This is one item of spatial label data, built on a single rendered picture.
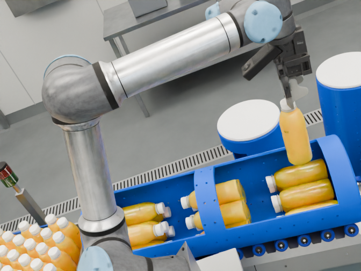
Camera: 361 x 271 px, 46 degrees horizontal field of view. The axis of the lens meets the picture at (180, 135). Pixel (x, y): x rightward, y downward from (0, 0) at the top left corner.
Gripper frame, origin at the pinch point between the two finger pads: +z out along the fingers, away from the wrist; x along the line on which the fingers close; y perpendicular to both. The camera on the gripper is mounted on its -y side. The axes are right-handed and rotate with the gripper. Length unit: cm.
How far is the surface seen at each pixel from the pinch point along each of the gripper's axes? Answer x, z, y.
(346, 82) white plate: 62, 43, 29
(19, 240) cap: 9, 35, -110
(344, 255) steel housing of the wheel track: -10, 59, 5
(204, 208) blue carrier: -6.5, 25.8, -31.9
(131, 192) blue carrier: 15, 31, -61
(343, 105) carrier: 59, 53, 26
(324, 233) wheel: -7.2, 48.9, 1.1
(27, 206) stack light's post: 35, 43, -119
